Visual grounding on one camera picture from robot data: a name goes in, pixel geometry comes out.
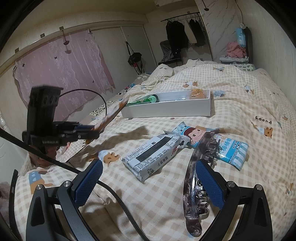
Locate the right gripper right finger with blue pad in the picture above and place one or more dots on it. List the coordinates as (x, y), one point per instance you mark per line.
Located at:
(206, 176)

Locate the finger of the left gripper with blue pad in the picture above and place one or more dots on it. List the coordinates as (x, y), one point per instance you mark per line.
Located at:
(87, 135)
(84, 127)

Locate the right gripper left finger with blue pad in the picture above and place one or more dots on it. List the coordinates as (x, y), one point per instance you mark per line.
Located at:
(85, 181)

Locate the brown cartoon snack bar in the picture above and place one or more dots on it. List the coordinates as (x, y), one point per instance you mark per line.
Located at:
(110, 116)

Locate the dark tortoiseshell hair claw clip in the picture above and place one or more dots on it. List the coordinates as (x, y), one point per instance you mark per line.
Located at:
(195, 198)

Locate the blue cartoon snack pack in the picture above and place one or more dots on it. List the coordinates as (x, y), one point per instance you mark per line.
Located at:
(227, 149)

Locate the grey white biscuit pack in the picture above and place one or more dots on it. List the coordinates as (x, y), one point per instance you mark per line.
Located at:
(152, 155)

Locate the green wrapper snack stick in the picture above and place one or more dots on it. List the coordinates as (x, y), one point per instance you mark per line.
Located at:
(134, 103)

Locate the white shallow cardboard box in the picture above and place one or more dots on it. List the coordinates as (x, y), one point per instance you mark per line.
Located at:
(168, 108)

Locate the packaged bread bun yellow label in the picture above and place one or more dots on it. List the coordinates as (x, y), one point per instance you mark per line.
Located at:
(197, 94)

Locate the green tube black cap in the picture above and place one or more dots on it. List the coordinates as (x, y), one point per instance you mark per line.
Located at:
(150, 99)

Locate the pink lace curtain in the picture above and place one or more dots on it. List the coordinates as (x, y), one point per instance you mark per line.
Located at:
(79, 68)

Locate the cream checkered bear duvet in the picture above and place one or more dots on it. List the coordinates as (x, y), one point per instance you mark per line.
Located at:
(248, 107)

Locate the black chair with clothes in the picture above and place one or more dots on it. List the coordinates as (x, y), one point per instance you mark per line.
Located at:
(169, 57)

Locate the black hanging coat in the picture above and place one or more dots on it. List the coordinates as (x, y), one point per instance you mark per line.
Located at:
(176, 36)

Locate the pink clothes pile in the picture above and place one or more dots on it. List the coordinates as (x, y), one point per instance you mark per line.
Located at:
(234, 50)

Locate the black bag on wall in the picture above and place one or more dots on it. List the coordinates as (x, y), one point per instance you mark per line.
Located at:
(135, 59)

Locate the black clothes rail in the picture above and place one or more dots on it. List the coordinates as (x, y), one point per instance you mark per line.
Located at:
(183, 17)

